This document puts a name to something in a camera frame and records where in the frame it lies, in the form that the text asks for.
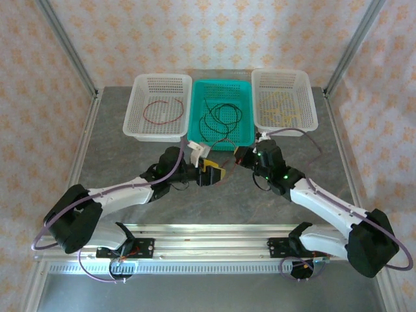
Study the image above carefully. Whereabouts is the thin yellow cable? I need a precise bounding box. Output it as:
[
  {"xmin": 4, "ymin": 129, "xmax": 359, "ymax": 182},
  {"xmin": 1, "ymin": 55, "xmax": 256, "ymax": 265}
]
[
  {"xmin": 259, "ymin": 94, "xmax": 302, "ymax": 127},
  {"xmin": 263, "ymin": 92, "xmax": 304, "ymax": 126},
  {"xmin": 258, "ymin": 92, "xmax": 298, "ymax": 126}
]

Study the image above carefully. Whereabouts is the teal perforated plastic basket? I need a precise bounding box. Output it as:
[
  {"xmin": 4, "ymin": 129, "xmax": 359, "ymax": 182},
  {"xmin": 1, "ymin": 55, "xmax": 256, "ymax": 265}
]
[{"xmin": 187, "ymin": 80, "xmax": 255, "ymax": 153}]

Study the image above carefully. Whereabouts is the white perforated plastic basket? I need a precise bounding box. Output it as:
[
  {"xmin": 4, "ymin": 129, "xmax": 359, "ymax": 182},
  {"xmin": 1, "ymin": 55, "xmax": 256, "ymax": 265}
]
[
  {"xmin": 122, "ymin": 73, "xmax": 192, "ymax": 143},
  {"xmin": 251, "ymin": 68, "xmax": 319, "ymax": 137}
]

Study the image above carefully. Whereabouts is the grey sheet metal panel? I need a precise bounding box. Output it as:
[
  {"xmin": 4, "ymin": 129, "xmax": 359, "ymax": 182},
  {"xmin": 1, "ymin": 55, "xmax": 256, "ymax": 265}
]
[{"xmin": 35, "ymin": 269, "xmax": 391, "ymax": 312}]

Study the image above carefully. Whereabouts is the aluminium mounting rail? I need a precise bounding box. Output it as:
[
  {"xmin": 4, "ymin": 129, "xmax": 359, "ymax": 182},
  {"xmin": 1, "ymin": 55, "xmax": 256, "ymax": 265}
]
[{"xmin": 34, "ymin": 224, "xmax": 389, "ymax": 261}]

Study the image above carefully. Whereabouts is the aluminium table side rail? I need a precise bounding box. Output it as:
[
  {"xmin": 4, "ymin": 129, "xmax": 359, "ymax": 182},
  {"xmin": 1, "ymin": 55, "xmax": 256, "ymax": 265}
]
[
  {"xmin": 323, "ymin": 87, "xmax": 371, "ymax": 235},
  {"xmin": 51, "ymin": 89, "xmax": 105, "ymax": 235}
]

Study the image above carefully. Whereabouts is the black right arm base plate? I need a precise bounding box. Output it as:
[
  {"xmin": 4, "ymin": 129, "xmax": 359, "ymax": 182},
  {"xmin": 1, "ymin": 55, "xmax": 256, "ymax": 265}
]
[{"xmin": 266, "ymin": 237, "xmax": 302, "ymax": 259}]

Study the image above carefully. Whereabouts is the white slotted cable duct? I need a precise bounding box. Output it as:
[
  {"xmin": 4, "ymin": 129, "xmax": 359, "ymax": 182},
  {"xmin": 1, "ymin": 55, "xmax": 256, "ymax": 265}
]
[{"xmin": 47, "ymin": 261, "xmax": 321, "ymax": 276}]

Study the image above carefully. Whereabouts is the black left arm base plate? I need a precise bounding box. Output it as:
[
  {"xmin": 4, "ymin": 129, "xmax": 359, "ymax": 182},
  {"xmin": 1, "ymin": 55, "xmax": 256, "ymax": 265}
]
[{"xmin": 110, "ymin": 238, "xmax": 155, "ymax": 259}]

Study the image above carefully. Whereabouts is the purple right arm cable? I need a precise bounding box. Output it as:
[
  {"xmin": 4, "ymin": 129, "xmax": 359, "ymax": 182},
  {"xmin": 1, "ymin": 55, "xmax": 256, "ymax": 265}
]
[{"xmin": 271, "ymin": 127, "xmax": 411, "ymax": 283}]

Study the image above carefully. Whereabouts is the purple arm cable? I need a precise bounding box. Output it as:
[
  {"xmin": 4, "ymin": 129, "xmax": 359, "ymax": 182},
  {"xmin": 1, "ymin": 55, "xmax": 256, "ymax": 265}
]
[
  {"xmin": 271, "ymin": 127, "xmax": 411, "ymax": 283},
  {"xmin": 31, "ymin": 142, "xmax": 187, "ymax": 284}
]

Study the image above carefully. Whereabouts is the aluminium frame post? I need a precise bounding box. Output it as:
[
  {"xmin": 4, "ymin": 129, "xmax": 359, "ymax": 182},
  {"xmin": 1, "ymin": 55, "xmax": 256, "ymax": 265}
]
[
  {"xmin": 323, "ymin": 0, "xmax": 386, "ymax": 98},
  {"xmin": 34, "ymin": 0, "xmax": 100, "ymax": 98}
]

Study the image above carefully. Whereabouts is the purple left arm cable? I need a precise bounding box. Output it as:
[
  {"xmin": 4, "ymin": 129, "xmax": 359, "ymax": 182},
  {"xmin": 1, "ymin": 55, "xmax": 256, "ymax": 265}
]
[{"xmin": 31, "ymin": 142, "xmax": 187, "ymax": 284}]

